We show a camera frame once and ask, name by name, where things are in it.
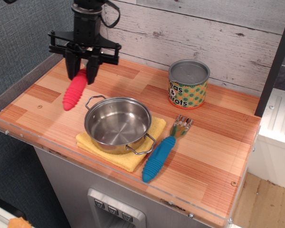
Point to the blue handled metal fork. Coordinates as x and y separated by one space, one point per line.
158 157

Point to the orange object bottom left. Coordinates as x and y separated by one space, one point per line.
19 223

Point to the white cabinet at right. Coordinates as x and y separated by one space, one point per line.
267 159

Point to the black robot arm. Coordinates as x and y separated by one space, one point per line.
96 4

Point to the dark vertical post right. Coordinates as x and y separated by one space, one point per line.
272 76

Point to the grey toy fridge cabinet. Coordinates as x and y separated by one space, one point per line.
71 182

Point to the yellow folded cloth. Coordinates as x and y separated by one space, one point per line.
128 161

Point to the peas and carrots can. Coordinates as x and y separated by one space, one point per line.
188 82

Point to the silver dispenser button panel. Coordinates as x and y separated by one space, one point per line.
111 213

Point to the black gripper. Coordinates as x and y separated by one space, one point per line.
84 42

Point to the stainless steel pot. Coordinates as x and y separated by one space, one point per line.
119 125

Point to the red handled metal spoon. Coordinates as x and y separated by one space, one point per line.
75 90

